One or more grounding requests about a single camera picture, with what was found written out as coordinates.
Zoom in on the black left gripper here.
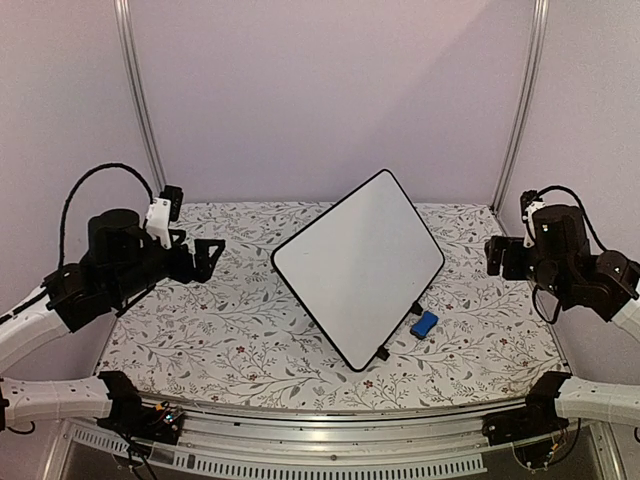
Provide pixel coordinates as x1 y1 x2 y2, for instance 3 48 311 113
110 230 226 304

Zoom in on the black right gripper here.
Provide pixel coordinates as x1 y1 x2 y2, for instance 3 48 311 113
485 235 572 301

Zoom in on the blue whiteboard eraser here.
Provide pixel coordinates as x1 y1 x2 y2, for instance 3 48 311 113
410 311 439 340

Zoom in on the white whiteboard black frame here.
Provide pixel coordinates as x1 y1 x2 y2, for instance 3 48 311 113
271 169 445 372

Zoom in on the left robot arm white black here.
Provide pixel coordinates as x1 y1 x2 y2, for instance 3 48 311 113
1 209 226 435

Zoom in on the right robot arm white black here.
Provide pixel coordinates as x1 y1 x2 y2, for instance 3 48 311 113
484 202 639 436

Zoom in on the floral patterned table mat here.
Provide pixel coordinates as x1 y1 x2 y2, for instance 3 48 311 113
98 202 568 413

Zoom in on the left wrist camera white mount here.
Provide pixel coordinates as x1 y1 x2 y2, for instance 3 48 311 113
142 185 184 249

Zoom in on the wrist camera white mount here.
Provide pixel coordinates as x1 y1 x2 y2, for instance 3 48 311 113
520 190 546 248
142 185 184 249

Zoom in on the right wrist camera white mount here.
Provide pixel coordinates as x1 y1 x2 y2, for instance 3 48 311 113
520 190 546 248

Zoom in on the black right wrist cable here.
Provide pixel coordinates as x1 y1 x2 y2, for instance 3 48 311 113
537 185 609 251

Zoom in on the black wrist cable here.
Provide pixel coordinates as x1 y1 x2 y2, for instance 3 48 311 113
57 162 155 269
537 185 609 251

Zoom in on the black wire whiteboard stand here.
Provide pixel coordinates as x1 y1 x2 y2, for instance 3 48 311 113
375 300 424 361

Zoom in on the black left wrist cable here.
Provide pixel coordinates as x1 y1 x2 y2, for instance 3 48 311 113
57 162 155 269

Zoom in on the right aluminium frame post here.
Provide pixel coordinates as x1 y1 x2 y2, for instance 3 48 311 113
490 0 549 215

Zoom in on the aluminium frame post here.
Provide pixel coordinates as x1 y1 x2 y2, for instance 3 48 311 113
490 0 549 215
113 0 167 191

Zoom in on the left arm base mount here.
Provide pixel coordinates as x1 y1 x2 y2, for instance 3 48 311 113
97 401 185 445

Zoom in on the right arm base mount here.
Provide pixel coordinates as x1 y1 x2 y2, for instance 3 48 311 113
481 401 570 471

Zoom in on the front aluminium rail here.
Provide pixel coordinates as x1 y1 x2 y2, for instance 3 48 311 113
42 384 626 480

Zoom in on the left aluminium frame post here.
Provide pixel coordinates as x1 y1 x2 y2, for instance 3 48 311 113
113 0 167 191

